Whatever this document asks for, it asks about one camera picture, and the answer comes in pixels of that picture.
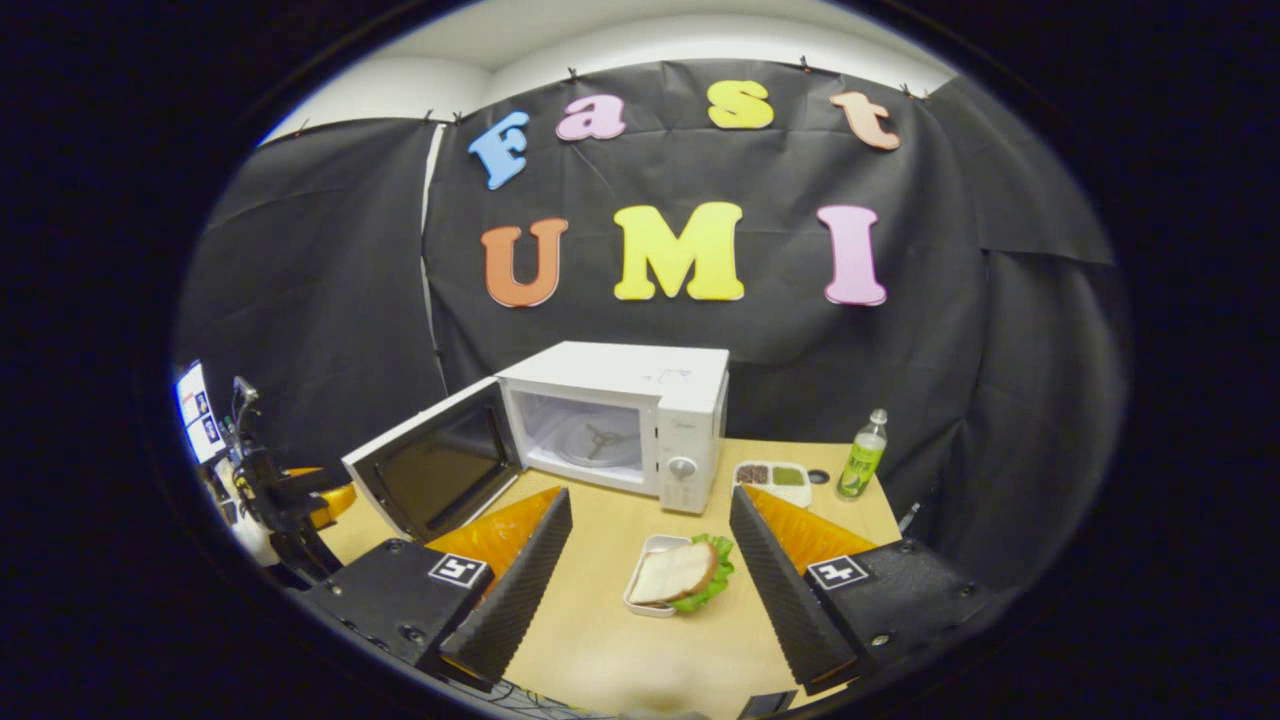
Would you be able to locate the white microwave oven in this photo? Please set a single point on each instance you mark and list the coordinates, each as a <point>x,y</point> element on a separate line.
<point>610,375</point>

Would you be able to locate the sandwich with lettuce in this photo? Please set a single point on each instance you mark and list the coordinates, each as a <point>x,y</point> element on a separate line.
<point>675,572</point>

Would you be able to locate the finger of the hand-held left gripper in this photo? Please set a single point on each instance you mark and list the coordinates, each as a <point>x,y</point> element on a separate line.
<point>335,502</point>

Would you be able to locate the white printed sign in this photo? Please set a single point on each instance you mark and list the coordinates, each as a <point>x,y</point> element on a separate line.
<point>195,410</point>

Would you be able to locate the black round table grommet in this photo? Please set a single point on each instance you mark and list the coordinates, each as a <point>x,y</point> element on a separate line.
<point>818,477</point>

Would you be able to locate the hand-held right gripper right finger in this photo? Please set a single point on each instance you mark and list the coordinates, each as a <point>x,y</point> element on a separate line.
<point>790,600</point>

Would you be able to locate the green label drink bottle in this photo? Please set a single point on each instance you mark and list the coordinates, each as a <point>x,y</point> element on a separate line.
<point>860,470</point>

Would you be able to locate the white plastic tray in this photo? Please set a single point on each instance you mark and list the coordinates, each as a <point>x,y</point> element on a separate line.
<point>655,545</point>

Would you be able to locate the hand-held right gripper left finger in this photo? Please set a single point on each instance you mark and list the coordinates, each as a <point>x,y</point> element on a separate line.
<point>515,600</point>

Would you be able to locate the white divided dish with beans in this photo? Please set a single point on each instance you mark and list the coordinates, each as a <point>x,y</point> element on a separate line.
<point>772,497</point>

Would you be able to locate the black backdrop cloth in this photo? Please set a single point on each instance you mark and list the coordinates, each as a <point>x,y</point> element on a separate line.
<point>760,330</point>

